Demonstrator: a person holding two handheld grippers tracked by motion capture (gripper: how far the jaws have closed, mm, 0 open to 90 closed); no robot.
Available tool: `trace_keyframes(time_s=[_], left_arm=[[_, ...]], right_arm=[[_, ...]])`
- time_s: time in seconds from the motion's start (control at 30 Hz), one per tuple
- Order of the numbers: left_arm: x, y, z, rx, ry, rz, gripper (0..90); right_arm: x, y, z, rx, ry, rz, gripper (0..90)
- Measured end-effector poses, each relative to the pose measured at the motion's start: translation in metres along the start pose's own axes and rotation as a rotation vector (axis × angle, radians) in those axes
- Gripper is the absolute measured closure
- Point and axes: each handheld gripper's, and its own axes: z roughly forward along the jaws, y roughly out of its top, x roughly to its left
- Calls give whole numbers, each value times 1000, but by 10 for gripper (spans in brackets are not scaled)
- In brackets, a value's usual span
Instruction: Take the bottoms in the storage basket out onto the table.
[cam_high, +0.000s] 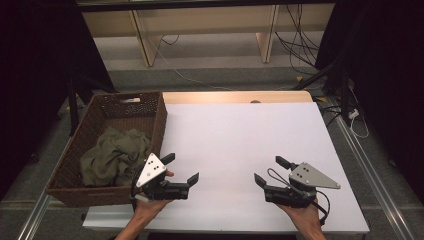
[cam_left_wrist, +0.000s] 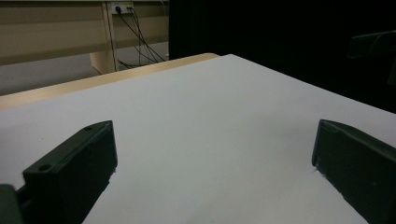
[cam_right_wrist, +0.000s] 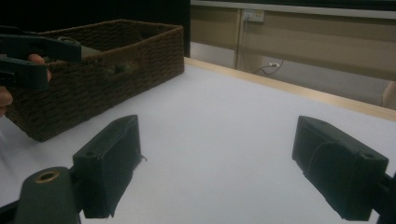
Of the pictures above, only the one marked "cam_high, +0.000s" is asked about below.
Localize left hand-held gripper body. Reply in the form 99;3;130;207
135;152;190;201

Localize white cable with plug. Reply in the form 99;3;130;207
346;78;370;140

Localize dark curtain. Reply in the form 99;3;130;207
0;0;117;202
314;0;424;205

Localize person's right hand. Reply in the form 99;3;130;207
275;199;324;232

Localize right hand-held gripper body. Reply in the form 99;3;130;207
263;162;342;209

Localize olive green cloth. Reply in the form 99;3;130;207
79;126;153;188

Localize white table cover sheet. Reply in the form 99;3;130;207
82;101;371;235

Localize bundle of black cables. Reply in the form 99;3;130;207
274;3;322;76

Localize brown wicker basket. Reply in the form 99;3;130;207
45;90;169;208

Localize thin white floor cable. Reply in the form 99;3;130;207
146;33;236;92

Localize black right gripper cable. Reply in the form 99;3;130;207
266;167;332;227

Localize black metal stand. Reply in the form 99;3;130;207
65;75;88;137
291;59;354;128

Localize silver metal rail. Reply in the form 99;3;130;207
15;190;53;240
328;97;416;240

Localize light wooden shelf unit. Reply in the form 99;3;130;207
75;0;335;68

